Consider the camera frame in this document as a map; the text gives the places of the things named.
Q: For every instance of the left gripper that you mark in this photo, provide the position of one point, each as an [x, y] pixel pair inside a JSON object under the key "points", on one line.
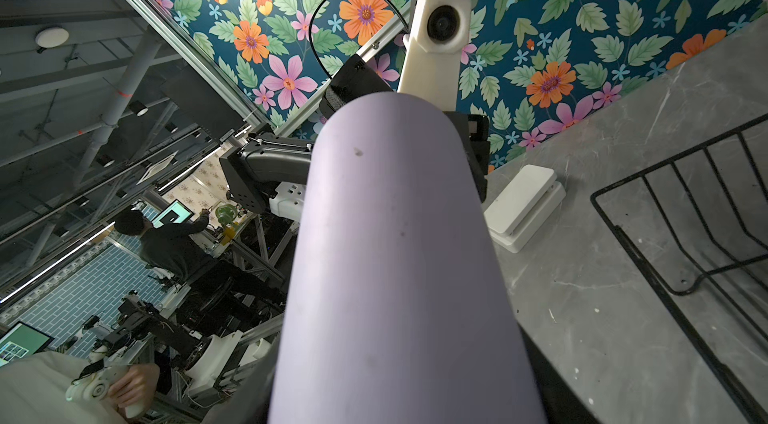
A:
{"points": [[356, 79]]}

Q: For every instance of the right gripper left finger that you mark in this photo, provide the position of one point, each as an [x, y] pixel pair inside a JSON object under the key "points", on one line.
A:
{"points": [[251, 401]]}

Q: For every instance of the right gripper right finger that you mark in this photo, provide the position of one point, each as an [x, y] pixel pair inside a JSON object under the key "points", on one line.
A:
{"points": [[561, 404]]}

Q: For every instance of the lilac plastic cup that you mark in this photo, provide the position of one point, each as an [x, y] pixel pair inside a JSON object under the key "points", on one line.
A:
{"points": [[397, 310]]}

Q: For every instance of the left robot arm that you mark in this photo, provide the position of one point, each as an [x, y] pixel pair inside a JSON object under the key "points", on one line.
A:
{"points": [[268, 167]]}

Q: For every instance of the person in dark clothes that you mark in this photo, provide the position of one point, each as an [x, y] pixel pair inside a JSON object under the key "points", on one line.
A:
{"points": [[169, 247]]}

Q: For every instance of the white box left side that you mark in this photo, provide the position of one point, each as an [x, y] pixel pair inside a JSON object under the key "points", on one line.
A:
{"points": [[523, 206]]}

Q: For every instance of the computer monitor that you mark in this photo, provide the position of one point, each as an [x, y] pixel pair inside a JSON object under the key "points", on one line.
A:
{"points": [[22, 340]]}

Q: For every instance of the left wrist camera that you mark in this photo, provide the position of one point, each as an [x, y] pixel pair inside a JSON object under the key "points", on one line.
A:
{"points": [[439, 32]]}

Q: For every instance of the black wire dish rack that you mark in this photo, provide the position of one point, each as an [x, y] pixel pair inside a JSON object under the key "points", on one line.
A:
{"points": [[695, 227]]}

